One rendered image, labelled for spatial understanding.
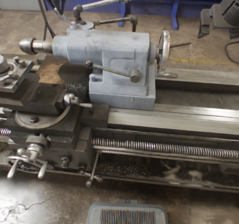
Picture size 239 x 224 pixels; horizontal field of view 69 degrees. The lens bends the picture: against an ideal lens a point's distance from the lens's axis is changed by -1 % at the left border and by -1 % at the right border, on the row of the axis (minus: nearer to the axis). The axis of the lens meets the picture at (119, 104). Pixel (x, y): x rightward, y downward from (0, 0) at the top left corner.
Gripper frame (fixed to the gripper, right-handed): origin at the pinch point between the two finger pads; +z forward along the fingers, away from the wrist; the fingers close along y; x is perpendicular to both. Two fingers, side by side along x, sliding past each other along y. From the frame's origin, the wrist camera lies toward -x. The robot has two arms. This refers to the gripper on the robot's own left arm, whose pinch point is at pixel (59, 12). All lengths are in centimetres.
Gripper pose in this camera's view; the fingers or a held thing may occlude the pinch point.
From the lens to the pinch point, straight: 87.7
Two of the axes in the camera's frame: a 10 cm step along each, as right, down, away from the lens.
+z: 0.0, 6.3, 7.7
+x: -4.9, 6.7, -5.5
